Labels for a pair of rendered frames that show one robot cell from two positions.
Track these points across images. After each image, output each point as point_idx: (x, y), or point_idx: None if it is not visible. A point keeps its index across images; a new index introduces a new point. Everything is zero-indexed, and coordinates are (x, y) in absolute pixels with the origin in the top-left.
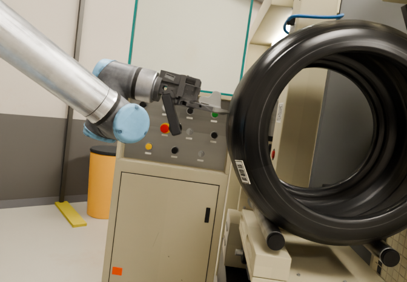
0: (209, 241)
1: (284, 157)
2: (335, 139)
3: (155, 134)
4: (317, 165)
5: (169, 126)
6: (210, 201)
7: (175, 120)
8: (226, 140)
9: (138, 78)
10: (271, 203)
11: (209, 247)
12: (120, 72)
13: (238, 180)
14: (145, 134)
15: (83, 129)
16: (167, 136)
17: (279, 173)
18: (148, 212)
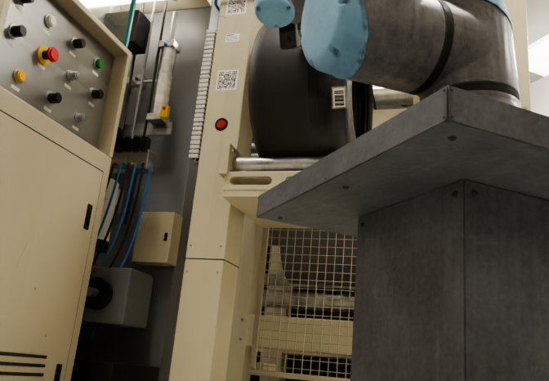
0: (85, 262)
1: (243, 126)
2: None
3: (29, 58)
4: (190, 164)
5: (290, 36)
6: (92, 194)
7: (297, 32)
8: (102, 109)
9: None
10: (347, 129)
11: (83, 273)
12: None
13: (321, 109)
14: None
15: None
16: (43, 70)
17: (239, 142)
18: (20, 197)
